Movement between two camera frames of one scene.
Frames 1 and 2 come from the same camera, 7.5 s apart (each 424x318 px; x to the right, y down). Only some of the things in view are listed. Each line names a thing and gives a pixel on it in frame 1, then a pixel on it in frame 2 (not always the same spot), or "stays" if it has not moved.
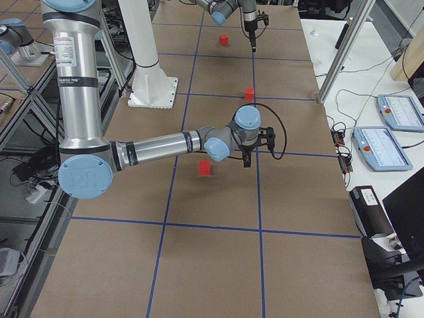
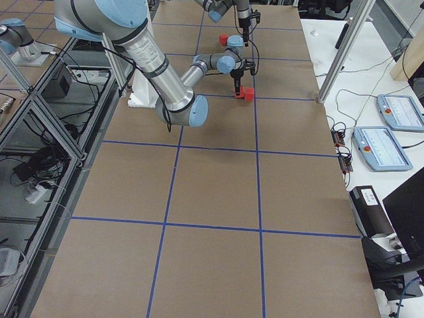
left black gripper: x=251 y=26 -> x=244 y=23
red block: x=224 y=39 stays
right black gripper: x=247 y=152 -> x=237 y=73
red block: x=204 y=167 -> x=242 y=93
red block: x=249 y=95 stays
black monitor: x=406 y=205 stays
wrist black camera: x=266 y=137 -> x=250 y=65
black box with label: x=371 y=218 stays
